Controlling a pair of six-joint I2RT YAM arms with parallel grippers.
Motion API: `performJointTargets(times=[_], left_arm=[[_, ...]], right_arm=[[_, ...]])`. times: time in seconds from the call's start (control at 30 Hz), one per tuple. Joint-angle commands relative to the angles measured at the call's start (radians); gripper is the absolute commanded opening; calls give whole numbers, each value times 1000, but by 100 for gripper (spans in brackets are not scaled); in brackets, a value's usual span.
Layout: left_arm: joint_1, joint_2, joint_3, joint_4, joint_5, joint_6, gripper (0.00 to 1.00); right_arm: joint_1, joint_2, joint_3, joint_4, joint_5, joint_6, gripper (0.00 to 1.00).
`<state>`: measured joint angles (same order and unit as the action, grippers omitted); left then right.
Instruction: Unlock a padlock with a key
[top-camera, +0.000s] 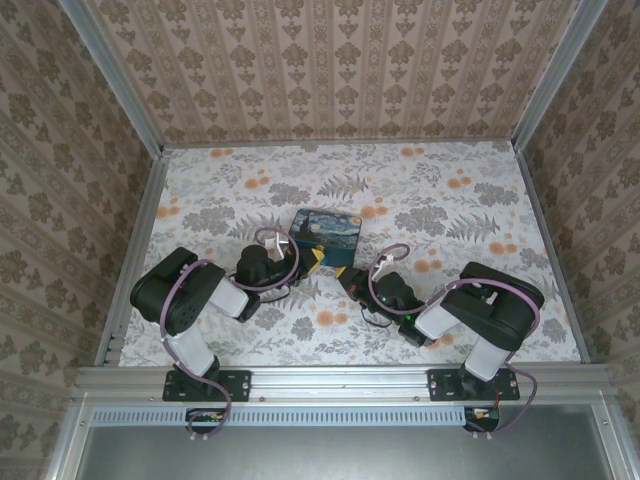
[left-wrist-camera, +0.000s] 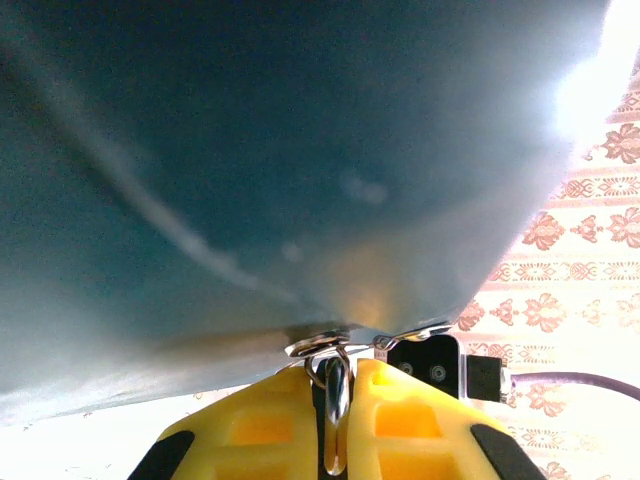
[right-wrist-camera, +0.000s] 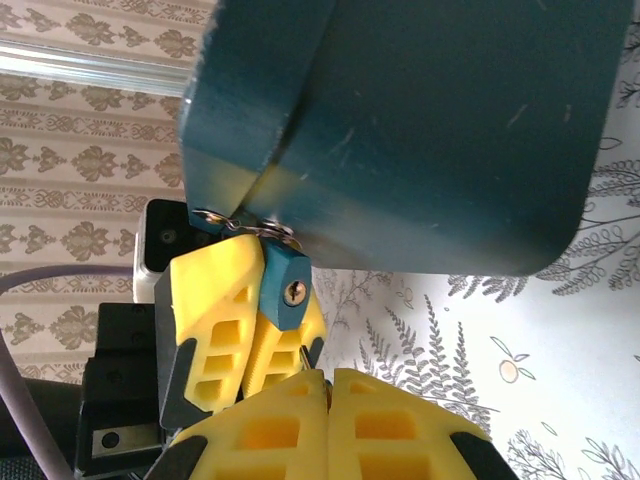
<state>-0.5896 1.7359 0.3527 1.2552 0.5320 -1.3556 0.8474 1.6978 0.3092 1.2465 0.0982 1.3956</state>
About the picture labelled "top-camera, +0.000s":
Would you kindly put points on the blue starry night tin box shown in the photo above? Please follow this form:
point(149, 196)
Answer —
point(330, 227)

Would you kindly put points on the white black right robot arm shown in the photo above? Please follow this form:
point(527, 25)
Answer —
point(495, 305)

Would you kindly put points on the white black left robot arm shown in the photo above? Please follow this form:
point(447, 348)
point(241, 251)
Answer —
point(185, 295)

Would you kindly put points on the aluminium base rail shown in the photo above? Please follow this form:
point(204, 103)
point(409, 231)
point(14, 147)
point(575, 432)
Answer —
point(340, 385)

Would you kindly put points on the aluminium table side rail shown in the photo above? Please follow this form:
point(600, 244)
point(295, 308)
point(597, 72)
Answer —
point(140, 235)
point(545, 240)

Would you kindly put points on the aluminium frame post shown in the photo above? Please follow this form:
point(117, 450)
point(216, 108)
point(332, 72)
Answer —
point(120, 85)
point(550, 75)

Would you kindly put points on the grey metal sheet tray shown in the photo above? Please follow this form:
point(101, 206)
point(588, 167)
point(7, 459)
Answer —
point(325, 455)

